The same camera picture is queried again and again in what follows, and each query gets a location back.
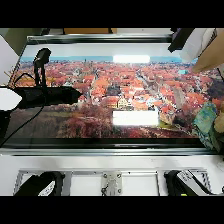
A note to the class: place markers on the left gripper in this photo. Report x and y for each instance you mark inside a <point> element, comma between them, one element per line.
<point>65,95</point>

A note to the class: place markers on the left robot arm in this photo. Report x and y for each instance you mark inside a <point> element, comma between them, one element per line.
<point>30,96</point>

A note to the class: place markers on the black garment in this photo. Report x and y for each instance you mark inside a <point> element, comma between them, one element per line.
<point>180,40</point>

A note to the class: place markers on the white garment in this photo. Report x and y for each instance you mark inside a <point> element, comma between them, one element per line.
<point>196,45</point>

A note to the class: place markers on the blue-green patterned garment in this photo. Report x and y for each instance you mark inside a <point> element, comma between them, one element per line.
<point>205,125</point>

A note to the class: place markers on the brown garment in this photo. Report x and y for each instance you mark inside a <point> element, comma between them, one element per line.
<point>210,56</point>

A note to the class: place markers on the silver frame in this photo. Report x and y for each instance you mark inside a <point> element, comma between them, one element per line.
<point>133,151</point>

